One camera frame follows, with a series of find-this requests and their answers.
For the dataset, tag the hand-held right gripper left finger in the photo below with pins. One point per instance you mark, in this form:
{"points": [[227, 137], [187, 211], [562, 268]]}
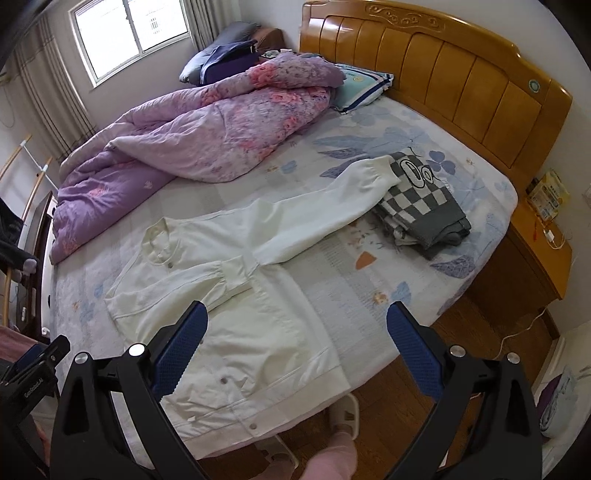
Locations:
{"points": [[182, 350]]}

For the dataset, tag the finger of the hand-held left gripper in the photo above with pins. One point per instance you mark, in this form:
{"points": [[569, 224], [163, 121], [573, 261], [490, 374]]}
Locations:
{"points": [[44, 353]]}

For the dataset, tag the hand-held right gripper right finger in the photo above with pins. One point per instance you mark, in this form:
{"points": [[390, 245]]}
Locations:
{"points": [[413, 350]]}

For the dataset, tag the white jacket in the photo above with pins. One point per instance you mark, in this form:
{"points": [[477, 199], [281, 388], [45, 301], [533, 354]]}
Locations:
{"points": [[258, 323]]}

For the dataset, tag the grey checkered folded clothes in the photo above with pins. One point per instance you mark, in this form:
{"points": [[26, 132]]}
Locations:
{"points": [[420, 203]]}

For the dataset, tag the wooden clothes rack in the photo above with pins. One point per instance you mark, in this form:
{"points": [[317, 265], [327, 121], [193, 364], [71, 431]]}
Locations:
{"points": [[18, 157]]}

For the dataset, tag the pink striped cloth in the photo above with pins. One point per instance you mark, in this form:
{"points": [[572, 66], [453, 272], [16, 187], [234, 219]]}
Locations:
{"points": [[18, 344]]}

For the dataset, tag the dark wooden cabinet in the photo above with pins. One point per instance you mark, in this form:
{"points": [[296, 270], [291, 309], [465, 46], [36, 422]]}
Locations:
{"points": [[39, 258]]}

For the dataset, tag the bed with floral sheet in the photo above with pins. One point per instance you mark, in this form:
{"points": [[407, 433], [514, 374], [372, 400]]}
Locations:
{"points": [[351, 267]]}

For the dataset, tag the dark hanging garment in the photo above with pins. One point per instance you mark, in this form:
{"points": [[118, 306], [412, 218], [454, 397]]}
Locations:
{"points": [[11, 244]]}

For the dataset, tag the person's pink trouser leg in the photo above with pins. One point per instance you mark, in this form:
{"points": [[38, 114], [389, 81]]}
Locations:
{"points": [[330, 457]]}

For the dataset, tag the purple cloth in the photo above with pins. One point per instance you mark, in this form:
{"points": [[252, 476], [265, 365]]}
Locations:
{"points": [[551, 401]]}

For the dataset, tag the wooden nightstand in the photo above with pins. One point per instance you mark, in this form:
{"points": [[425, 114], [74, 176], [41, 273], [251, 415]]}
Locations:
{"points": [[531, 258]]}

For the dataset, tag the white storage box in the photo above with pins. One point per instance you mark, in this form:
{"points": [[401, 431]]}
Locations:
{"points": [[570, 350]]}

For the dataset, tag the yellow box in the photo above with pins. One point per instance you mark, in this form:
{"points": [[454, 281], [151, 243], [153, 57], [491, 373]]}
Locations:
{"points": [[549, 194]]}

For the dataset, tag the purple floral quilt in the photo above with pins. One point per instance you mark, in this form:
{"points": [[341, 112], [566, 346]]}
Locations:
{"points": [[194, 134]]}

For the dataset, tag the beige curtain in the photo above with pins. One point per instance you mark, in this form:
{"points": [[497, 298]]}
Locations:
{"points": [[201, 23], [51, 92]]}

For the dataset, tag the blue and white pillow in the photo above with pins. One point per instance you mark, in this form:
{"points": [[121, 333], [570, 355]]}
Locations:
{"points": [[362, 85]]}

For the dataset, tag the wooden headboard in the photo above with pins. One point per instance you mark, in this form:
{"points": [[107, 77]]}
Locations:
{"points": [[438, 69]]}

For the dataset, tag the navy blue pillow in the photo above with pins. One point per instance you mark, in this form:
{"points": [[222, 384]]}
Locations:
{"points": [[217, 62]]}

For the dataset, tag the window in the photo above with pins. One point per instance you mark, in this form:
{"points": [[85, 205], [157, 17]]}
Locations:
{"points": [[129, 37]]}

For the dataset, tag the dark grey pillow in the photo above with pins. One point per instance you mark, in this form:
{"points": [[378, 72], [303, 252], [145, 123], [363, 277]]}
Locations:
{"points": [[238, 33]]}

